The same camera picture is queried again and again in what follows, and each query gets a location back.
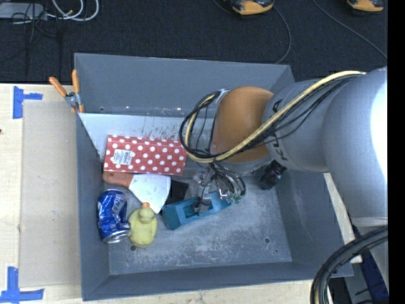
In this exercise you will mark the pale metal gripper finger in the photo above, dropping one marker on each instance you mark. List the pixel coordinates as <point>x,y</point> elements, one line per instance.
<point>198,205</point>
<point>206,204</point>

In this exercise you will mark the teal block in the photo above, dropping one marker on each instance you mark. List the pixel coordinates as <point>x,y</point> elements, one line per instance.
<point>180,215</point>

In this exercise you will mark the grey metal bin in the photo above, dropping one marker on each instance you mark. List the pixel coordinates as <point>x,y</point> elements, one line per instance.
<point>221,252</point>

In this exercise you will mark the yellow toy duck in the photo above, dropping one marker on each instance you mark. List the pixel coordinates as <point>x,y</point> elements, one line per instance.
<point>143,228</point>

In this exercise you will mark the red white-dotted box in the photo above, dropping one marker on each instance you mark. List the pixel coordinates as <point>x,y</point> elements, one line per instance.
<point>148,157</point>

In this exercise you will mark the crushed blue can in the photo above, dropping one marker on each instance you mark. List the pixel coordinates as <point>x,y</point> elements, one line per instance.
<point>110,217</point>

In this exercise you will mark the pale flat board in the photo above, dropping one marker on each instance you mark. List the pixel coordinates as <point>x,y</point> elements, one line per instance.
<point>47,185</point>

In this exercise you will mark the black cylinder on white bracket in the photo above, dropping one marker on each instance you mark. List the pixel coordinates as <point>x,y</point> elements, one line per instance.
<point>271,174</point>

